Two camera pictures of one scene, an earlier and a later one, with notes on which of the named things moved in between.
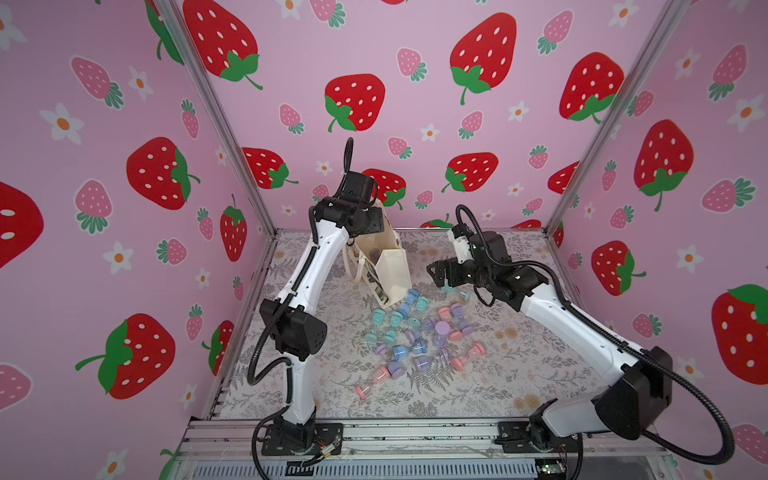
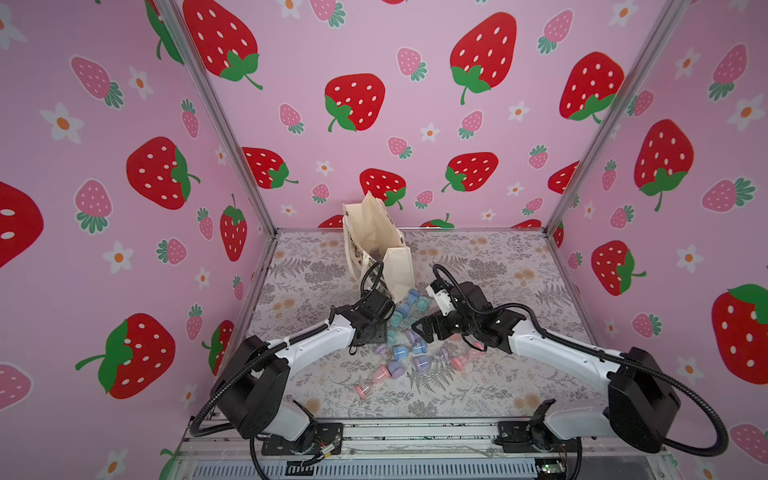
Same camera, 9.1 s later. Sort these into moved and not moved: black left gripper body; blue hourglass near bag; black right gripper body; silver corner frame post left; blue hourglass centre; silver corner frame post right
Moved: black right gripper body; black left gripper body
Not moved: silver corner frame post left; silver corner frame post right; blue hourglass centre; blue hourglass near bag
